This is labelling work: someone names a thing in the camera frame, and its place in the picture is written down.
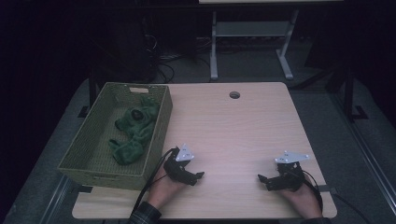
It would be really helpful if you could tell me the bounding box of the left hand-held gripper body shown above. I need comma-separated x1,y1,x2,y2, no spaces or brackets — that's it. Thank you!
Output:
163,143,196,185

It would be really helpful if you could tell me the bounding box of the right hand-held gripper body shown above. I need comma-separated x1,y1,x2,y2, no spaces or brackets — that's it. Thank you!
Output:
267,150,310,192

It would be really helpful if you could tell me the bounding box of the green fleece pet garment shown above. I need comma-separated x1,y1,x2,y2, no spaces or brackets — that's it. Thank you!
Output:
107,94,162,166

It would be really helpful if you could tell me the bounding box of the green woven basket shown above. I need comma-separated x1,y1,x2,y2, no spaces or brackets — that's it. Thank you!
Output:
57,81,174,191

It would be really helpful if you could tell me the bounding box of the person's left hand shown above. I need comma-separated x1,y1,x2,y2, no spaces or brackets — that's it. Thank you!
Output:
146,169,188,210

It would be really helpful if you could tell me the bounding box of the person's right hand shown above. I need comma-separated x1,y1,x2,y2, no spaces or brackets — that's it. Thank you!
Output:
278,174,323,219

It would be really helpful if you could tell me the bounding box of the grey tape strip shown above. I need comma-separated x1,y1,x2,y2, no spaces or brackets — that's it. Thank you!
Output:
317,184,338,196

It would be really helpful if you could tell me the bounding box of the black stand leg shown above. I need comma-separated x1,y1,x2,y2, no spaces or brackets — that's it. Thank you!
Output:
78,69,98,119
341,62,370,123

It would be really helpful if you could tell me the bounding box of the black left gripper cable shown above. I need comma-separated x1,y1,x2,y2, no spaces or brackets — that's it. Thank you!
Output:
132,147,176,217

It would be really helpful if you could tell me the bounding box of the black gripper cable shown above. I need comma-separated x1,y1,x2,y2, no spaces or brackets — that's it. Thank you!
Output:
300,169,324,213
132,147,176,217

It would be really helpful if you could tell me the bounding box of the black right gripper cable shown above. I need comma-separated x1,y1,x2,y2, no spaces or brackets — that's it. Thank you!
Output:
300,169,324,213

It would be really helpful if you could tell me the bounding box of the black floor cable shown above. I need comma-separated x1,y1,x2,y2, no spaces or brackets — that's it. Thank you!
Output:
333,191,372,224

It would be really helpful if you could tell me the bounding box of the metal floor rail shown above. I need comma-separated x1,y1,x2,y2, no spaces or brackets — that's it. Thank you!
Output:
330,92,396,217
38,175,73,224

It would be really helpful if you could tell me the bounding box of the tangle of black floor cables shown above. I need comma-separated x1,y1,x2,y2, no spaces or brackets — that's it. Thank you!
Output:
143,34,213,84

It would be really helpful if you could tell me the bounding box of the grey metal stand frame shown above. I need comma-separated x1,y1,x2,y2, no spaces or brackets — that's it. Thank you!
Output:
208,8,300,82

